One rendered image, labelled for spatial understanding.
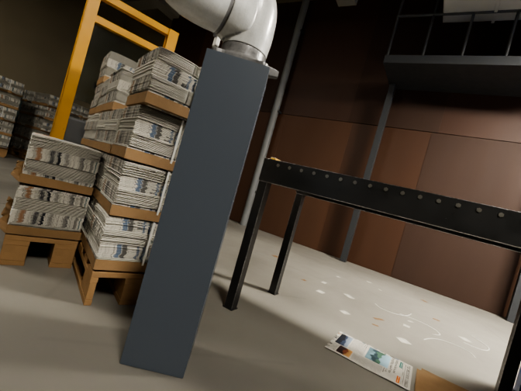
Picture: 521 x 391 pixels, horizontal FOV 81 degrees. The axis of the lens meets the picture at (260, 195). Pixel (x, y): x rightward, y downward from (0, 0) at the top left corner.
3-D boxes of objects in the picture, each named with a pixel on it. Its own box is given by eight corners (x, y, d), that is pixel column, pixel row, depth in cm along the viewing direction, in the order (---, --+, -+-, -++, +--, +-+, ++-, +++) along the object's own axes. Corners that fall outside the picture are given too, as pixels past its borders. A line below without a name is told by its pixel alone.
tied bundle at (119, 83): (111, 109, 164) (122, 68, 164) (100, 111, 187) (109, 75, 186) (175, 133, 188) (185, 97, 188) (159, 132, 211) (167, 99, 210)
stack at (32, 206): (-6, 264, 133) (30, 132, 133) (7, 222, 194) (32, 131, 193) (73, 268, 152) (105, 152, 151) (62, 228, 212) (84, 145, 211)
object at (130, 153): (91, 271, 120) (126, 146, 119) (67, 209, 212) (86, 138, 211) (181, 275, 143) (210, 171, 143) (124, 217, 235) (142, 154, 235)
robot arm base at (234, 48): (279, 70, 94) (284, 53, 94) (209, 49, 93) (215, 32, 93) (274, 89, 112) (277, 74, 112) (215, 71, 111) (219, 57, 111)
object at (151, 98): (143, 101, 117) (146, 90, 117) (125, 105, 139) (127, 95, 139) (181, 115, 127) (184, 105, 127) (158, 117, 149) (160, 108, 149)
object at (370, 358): (324, 347, 143) (324, 345, 143) (339, 332, 168) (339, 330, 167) (408, 392, 124) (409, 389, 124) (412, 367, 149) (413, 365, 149)
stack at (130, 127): (81, 306, 120) (138, 102, 119) (61, 228, 212) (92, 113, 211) (174, 305, 143) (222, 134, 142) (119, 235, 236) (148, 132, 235)
